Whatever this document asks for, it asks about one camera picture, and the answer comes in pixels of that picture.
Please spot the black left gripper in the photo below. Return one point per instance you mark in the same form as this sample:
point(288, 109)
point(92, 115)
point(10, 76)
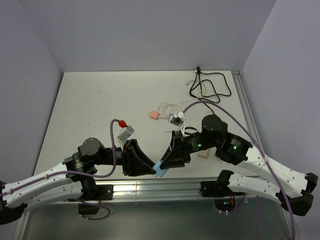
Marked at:
point(135, 162)

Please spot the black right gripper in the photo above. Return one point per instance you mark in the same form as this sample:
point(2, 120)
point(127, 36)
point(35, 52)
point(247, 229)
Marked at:
point(177, 152)

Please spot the blue charger plug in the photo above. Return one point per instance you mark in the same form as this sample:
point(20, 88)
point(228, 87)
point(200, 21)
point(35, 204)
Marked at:
point(157, 167)

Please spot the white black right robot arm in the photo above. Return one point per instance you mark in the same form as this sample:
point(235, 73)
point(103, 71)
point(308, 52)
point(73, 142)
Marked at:
point(289, 188)

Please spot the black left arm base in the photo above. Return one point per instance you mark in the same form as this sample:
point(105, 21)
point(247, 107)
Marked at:
point(90, 203)

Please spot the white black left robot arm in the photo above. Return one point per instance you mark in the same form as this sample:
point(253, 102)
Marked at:
point(74, 178)

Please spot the beige red power strip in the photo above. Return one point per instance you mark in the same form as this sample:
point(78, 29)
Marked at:
point(203, 154)

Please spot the aluminium front rail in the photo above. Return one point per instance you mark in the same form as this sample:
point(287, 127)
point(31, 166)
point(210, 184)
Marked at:
point(154, 190)

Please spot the aluminium rail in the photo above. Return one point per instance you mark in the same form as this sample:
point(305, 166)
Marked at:
point(252, 128)
point(154, 190)

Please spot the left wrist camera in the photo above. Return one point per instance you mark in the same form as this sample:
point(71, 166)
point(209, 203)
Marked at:
point(125, 133)

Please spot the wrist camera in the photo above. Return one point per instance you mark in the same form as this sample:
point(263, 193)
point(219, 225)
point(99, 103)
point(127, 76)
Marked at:
point(178, 120)
point(125, 133)

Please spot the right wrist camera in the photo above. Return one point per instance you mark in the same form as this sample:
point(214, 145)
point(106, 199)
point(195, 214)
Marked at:
point(178, 120)

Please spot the aluminium right side rail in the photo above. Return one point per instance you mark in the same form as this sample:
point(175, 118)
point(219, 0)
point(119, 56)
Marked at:
point(252, 128)

